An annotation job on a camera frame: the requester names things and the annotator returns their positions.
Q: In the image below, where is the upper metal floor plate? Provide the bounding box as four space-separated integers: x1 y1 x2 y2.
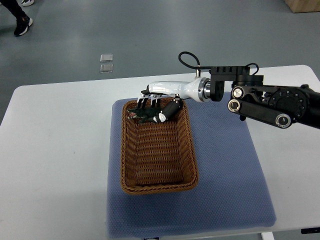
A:
100 53 113 63

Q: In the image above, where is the lower metal floor plate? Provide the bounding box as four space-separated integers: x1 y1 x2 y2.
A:
99 63 114 73

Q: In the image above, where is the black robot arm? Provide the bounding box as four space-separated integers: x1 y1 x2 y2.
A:
130 65 320 129

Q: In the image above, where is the blue-grey cushion mat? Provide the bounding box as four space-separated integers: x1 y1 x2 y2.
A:
106 93 276 239

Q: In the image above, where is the dark toy crocodile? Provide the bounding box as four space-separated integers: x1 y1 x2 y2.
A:
126 107 162 124

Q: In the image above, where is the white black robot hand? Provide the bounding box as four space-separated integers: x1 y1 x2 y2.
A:
136 77 210 123

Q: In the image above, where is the metal floor plate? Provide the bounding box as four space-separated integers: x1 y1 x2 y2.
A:
99 63 114 73
100 53 113 63

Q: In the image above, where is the brown wicker basket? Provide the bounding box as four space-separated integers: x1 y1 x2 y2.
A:
120 100 199 195

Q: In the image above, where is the wooden furniture corner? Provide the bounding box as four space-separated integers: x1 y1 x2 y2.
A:
285 0 320 13

